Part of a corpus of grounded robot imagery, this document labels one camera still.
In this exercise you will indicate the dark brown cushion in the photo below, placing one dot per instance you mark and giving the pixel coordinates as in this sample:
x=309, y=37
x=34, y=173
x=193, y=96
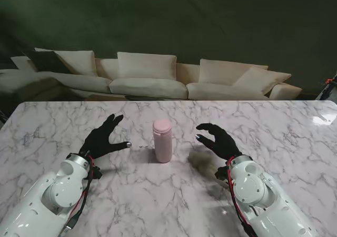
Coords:
x=47, y=61

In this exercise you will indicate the white stand with orange clamp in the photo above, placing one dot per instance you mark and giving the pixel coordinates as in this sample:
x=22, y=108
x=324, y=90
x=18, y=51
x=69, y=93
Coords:
x=325, y=90

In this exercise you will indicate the cream sofa cushion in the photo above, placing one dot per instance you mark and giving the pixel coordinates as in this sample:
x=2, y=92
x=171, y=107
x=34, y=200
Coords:
x=221, y=69
x=146, y=65
x=263, y=80
x=79, y=61

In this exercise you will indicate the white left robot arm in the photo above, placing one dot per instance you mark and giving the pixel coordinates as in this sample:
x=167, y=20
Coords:
x=39, y=202

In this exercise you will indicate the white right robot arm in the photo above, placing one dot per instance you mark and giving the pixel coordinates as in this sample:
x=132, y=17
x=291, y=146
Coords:
x=276, y=208

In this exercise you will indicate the pink thermos lid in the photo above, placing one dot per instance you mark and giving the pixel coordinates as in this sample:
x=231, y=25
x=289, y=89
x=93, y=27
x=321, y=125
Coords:
x=161, y=126

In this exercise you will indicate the pink thermos bottle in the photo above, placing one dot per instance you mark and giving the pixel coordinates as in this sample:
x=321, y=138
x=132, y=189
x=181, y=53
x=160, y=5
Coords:
x=163, y=148

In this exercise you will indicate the cream fabric sofa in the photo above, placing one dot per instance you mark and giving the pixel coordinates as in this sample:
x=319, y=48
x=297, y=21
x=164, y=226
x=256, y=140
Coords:
x=147, y=87

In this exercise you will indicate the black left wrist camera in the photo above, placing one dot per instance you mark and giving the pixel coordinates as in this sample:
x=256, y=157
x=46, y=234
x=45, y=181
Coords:
x=97, y=173

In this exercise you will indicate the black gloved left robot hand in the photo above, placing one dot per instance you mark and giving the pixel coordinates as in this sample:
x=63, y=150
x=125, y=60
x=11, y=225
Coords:
x=98, y=139

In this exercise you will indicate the small cream cushion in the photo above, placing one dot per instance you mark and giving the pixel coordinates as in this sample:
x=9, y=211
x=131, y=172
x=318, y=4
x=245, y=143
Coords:
x=22, y=62

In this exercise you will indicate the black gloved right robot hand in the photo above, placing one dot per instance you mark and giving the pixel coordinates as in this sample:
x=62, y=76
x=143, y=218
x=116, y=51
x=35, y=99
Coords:
x=223, y=142

